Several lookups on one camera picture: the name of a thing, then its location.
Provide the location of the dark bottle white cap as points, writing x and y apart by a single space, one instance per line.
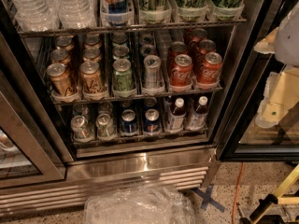
197 115
176 114

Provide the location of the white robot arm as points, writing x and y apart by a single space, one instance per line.
283 41

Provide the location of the steel fridge base grille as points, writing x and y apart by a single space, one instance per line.
186 168

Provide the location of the open glass fridge door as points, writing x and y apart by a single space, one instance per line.
260 121

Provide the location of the clear water bottle right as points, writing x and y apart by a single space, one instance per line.
78 14

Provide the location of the clear water bottle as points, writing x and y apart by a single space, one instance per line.
37 15
78 14

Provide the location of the left glass fridge door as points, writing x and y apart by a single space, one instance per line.
26 154

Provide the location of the clear water bottle left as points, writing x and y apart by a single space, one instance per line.
37 15

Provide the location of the blue cola can right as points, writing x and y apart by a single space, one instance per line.
152 121

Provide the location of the blue cola can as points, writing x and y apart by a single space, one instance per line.
128 121
152 121

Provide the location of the silver slim can front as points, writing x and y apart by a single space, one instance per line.
152 65

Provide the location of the blue cola can left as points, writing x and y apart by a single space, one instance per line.
128 121

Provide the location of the green can front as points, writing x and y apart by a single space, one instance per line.
123 75

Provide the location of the red cola can front left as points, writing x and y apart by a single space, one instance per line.
181 70

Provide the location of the red cola can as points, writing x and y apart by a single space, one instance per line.
181 70
204 47
193 37
175 49
210 68

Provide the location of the red cola can middle left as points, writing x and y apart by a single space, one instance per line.
175 49

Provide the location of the red cola can front right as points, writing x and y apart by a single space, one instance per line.
210 68

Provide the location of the tan can front right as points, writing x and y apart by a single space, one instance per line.
91 77

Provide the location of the silver can bottom left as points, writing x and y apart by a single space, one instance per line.
80 127

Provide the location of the red cola can middle right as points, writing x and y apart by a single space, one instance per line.
204 47

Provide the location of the red cola can back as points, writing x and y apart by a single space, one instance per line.
193 37

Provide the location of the gold can front left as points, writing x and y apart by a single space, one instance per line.
61 79

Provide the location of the clear plastic bag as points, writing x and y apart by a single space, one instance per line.
139 205

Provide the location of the blue tape cross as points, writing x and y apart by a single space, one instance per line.
206 195

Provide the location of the yellow black stand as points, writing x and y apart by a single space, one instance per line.
278 197

